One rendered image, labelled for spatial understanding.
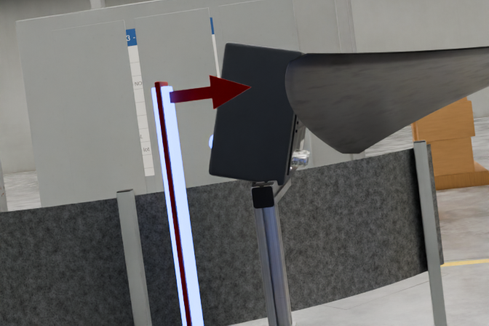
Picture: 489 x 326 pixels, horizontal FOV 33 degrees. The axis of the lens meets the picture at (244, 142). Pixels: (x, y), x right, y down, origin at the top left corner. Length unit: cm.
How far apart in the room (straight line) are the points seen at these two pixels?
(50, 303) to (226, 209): 55
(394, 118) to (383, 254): 195
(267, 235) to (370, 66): 64
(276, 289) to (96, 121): 580
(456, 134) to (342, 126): 801
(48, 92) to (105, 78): 51
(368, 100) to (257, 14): 601
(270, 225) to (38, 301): 135
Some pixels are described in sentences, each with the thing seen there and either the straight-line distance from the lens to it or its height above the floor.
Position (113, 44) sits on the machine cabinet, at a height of 174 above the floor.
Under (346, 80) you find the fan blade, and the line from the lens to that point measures 52.
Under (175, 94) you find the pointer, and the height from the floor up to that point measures 118.
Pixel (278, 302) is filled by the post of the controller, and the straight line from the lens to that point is 113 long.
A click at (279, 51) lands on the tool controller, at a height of 123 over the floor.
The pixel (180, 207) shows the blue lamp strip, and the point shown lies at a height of 110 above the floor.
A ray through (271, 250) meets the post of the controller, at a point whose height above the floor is 97.
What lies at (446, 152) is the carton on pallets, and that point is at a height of 37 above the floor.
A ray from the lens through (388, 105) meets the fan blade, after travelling 61.
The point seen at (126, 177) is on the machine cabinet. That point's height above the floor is 66.
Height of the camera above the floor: 117
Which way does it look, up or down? 3 degrees down
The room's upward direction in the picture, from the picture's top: 7 degrees counter-clockwise
